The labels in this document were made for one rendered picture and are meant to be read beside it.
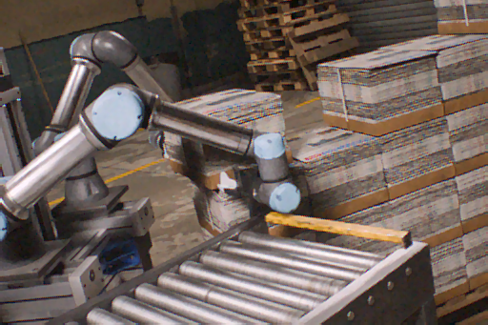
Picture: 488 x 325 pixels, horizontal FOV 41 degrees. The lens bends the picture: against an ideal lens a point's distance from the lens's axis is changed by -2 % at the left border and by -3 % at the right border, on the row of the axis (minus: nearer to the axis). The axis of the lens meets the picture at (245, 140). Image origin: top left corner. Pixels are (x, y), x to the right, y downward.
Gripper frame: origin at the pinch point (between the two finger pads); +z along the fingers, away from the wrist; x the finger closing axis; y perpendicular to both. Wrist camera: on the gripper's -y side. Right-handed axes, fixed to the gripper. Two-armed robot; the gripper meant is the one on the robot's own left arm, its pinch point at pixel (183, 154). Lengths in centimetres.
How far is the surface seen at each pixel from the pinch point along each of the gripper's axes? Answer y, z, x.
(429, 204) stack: -31, 47, 70
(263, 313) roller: -6, 121, -24
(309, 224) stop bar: -4, 92, 2
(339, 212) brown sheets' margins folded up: -23, 46, 35
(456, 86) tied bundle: 7, 47, 89
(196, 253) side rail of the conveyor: -5, 82, -24
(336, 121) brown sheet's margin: 0, 19, 54
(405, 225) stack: -36, 46, 59
